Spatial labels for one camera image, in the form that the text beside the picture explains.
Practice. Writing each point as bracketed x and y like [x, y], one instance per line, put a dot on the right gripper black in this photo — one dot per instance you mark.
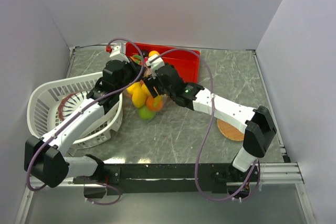
[149, 83]

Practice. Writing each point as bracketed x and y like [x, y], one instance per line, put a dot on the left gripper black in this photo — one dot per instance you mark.
[132, 66]

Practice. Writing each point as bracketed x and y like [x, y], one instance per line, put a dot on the yellow orange fruit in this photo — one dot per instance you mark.
[145, 90]

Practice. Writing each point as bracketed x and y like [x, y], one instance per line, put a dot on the yellow fruit front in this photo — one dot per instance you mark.
[131, 89]

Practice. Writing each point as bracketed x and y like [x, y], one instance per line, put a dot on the orange tangerine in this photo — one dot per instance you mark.
[154, 104]

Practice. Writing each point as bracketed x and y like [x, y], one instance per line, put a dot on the yellow pear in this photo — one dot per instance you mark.
[139, 98]

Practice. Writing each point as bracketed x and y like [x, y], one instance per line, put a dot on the clear zip bag orange zipper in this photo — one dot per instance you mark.
[164, 98]

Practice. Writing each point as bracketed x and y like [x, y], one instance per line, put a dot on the green lime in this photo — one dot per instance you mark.
[146, 114]

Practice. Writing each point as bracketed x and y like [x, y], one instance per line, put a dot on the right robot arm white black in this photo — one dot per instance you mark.
[256, 125]

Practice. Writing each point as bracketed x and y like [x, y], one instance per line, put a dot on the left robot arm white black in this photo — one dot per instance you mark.
[45, 156]

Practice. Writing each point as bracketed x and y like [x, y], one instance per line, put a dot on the green watermelon wedge back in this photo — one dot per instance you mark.
[137, 59]

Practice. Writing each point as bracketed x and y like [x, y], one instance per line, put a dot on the pink dragon fruit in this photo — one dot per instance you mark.
[143, 63]

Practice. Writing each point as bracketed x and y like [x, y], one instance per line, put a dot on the yellow lemon back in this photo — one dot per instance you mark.
[153, 53]

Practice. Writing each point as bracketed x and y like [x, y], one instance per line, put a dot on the dark purple mangosteen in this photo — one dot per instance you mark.
[145, 53]

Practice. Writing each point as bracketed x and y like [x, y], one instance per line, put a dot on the red plastic tray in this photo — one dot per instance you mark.
[186, 64]

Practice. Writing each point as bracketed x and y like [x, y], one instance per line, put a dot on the white blue striped plate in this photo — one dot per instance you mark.
[72, 102]

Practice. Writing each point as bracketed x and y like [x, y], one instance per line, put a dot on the dark red plate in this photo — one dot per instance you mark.
[60, 108]

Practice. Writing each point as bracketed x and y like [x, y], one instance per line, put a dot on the white plastic basket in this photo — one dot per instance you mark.
[42, 114]

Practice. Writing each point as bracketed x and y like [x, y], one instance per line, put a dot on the round woven bamboo coaster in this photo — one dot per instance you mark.
[229, 131]

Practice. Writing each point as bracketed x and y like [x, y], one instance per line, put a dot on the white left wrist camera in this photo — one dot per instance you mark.
[116, 52]

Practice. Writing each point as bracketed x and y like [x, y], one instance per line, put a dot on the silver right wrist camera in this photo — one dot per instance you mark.
[155, 62]

